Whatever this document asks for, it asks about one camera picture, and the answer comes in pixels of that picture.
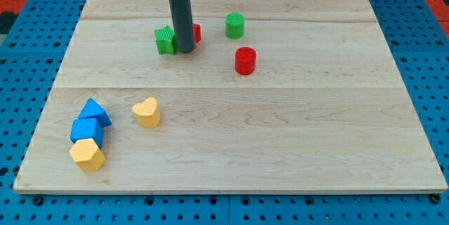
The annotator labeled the green cylinder block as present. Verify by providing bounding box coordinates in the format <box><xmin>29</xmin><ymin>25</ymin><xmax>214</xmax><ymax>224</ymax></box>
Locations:
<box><xmin>225</xmin><ymin>12</ymin><xmax>245</xmax><ymax>39</ymax></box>

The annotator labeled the yellow hexagon block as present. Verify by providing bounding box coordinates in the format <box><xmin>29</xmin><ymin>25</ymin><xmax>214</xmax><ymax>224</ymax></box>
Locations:
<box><xmin>69</xmin><ymin>138</ymin><xmax>106</xmax><ymax>172</ymax></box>

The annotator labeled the red block behind tool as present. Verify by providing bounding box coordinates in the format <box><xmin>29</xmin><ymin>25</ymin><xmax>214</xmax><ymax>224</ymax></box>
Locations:
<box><xmin>193</xmin><ymin>23</ymin><xmax>201</xmax><ymax>43</ymax></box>

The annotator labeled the blue cube block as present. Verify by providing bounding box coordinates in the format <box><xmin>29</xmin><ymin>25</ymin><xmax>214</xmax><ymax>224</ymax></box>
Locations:
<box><xmin>69</xmin><ymin>118</ymin><xmax>104</xmax><ymax>148</ymax></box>

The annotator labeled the green star block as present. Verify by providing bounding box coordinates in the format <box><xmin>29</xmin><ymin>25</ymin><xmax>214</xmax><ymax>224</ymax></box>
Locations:
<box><xmin>154</xmin><ymin>25</ymin><xmax>177</xmax><ymax>55</ymax></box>

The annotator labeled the red cylinder block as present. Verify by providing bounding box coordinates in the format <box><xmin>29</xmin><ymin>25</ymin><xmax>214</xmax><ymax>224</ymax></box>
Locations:
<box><xmin>234</xmin><ymin>46</ymin><xmax>257</xmax><ymax>75</ymax></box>

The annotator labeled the blue triangle block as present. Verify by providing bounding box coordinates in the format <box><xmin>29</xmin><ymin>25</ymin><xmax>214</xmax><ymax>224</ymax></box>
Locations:
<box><xmin>78</xmin><ymin>98</ymin><xmax>112</xmax><ymax>128</ymax></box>

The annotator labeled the wooden board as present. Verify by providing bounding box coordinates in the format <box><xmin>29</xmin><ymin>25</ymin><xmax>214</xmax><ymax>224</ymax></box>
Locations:
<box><xmin>13</xmin><ymin>0</ymin><xmax>448</xmax><ymax>195</ymax></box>

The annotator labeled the yellow heart block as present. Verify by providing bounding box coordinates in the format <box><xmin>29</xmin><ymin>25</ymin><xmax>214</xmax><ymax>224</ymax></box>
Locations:
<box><xmin>132</xmin><ymin>97</ymin><xmax>161</xmax><ymax>128</ymax></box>

